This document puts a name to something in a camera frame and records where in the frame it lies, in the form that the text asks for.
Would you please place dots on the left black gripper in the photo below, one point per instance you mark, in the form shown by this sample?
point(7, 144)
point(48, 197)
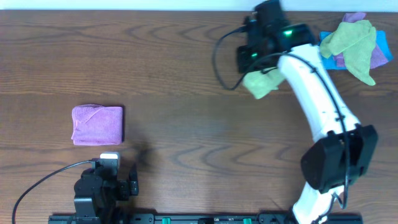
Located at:
point(125, 187)

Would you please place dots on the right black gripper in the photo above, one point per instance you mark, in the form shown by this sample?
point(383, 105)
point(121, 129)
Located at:
point(250, 69)

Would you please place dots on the green microfiber cloth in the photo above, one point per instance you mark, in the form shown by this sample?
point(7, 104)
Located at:
point(260, 83)

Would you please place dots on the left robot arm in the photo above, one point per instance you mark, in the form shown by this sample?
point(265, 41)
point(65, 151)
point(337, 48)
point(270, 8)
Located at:
point(87, 205)

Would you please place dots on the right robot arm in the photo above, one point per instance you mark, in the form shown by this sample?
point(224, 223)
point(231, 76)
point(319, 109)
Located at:
point(342, 147)

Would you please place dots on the folded purple cloth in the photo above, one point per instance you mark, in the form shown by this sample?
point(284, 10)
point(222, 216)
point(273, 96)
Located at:
point(97, 125)

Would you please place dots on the green cloth on pile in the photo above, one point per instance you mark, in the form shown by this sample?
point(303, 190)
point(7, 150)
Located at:
point(356, 42)

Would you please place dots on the purple cloth in pile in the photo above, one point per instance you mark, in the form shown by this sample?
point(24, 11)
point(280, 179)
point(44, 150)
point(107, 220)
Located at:
point(381, 54)

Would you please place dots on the blue cloth in pile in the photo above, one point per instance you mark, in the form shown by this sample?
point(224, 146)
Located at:
point(332, 63)

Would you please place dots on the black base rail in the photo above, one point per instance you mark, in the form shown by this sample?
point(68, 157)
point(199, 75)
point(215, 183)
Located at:
point(148, 218)

